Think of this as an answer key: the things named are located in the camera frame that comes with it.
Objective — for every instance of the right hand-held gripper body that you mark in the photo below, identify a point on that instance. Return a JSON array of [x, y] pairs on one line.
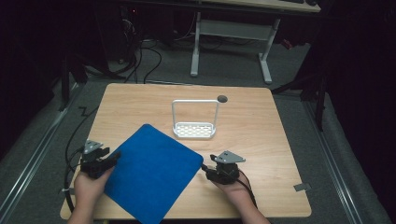
[[225, 171]]

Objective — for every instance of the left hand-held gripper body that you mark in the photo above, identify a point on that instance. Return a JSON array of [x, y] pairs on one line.
[[92, 164]]

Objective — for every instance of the blue cloth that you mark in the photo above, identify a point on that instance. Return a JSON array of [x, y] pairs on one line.
[[154, 174]]

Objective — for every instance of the person's right hand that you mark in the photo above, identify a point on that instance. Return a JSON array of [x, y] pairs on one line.
[[236, 193]]

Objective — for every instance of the person's left hand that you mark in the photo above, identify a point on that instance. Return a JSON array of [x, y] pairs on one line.
[[87, 189]]

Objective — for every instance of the dark round table grommet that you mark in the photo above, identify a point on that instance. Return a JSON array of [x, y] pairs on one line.
[[222, 99]]

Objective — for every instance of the grey tape piece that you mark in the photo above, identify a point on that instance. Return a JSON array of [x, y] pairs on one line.
[[302, 187]]

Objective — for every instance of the black metal stand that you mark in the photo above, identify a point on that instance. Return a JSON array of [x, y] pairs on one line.
[[65, 84], [319, 99]]

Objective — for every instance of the dark computer tower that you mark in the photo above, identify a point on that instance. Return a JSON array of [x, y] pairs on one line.
[[129, 31]]

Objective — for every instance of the white-legged desk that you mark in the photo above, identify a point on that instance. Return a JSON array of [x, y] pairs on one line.
[[236, 29]]

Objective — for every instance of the small red object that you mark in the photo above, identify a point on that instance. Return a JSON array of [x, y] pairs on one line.
[[287, 44]]

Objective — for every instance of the metal floor rail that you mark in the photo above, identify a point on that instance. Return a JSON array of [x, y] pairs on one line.
[[334, 165], [31, 163]]

